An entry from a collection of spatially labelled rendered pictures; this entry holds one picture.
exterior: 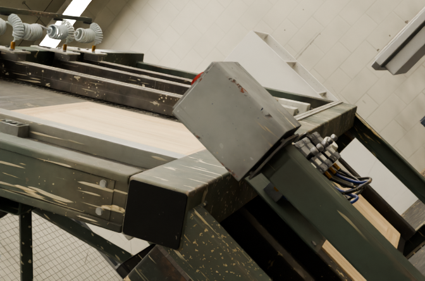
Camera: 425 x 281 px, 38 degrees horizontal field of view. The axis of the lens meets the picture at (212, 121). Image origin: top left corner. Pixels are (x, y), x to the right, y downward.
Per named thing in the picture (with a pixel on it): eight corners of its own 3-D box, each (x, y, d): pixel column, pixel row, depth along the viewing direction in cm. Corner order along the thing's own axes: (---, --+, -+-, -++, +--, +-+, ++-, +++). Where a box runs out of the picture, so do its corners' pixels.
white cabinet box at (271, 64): (422, 195, 512) (250, 29, 551) (372, 240, 529) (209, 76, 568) (424, 182, 569) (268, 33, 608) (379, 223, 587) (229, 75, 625)
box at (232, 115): (291, 136, 98) (212, 59, 101) (241, 187, 101) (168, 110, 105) (306, 128, 109) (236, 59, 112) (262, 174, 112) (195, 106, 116)
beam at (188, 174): (180, 253, 106) (190, 192, 104) (119, 234, 110) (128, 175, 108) (353, 126, 312) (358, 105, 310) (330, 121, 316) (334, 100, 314)
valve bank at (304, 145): (366, 207, 119) (279, 121, 124) (315, 254, 124) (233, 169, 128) (388, 166, 166) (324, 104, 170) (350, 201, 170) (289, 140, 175)
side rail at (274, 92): (327, 123, 308) (331, 101, 306) (133, 81, 344) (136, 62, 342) (329, 121, 315) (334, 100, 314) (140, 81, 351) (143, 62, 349)
